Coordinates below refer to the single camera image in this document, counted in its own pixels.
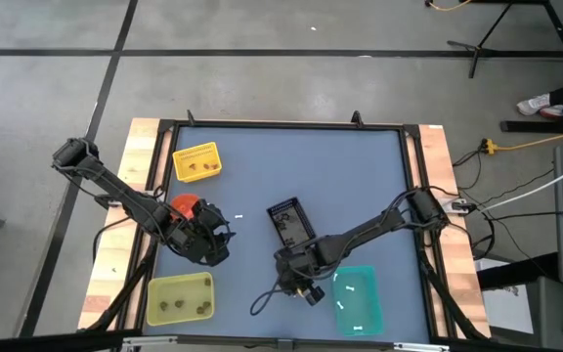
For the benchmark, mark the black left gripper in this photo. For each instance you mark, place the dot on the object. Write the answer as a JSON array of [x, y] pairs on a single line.
[[198, 230]]

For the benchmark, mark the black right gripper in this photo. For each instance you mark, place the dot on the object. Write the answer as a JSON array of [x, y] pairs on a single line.
[[303, 266]]

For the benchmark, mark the black slotted plastic basket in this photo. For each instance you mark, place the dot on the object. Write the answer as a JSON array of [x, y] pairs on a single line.
[[293, 225]]

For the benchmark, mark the yellow slotted plastic basket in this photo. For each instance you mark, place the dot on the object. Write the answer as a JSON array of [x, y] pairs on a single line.
[[188, 156]]

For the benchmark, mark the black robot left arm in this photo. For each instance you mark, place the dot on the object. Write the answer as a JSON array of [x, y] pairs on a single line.
[[115, 188]]

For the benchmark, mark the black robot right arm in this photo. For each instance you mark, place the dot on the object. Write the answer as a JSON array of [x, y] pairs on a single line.
[[374, 225]]

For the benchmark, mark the translucent yellow plastic bin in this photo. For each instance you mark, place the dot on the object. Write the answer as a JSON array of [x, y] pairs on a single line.
[[180, 291]]

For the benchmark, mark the teal plastic bin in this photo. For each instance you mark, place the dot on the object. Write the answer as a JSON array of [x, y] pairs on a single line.
[[362, 313]]

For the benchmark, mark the orange round plastic bowl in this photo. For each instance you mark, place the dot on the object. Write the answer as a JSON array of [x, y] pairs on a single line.
[[184, 203]]

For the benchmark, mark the wooden table side board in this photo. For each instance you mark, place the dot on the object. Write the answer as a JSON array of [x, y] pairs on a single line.
[[115, 274], [450, 264]]

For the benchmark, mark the white paper sheet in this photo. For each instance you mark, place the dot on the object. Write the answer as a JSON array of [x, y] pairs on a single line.
[[506, 308]]

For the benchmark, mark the yellow power splitter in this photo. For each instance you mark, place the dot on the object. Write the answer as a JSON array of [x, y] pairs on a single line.
[[489, 145]]

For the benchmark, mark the grey storage box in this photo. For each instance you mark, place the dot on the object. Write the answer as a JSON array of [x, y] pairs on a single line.
[[548, 308]]

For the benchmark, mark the black stand base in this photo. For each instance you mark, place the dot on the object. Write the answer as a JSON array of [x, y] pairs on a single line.
[[531, 126]]

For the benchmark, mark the person's white shoe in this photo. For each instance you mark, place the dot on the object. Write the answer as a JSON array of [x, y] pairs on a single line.
[[533, 103]]

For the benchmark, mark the black tripod stand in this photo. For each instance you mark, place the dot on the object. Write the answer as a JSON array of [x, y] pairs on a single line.
[[479, 49]]

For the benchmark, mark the person's red blue shoe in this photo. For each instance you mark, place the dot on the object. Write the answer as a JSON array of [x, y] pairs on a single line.
[[557, 111]]

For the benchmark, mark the black table frame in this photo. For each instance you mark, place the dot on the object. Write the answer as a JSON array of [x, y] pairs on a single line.
[[286, 123]]

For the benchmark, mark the black overhead frame bar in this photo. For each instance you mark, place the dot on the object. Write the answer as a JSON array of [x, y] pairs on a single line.
[[42, 342]]

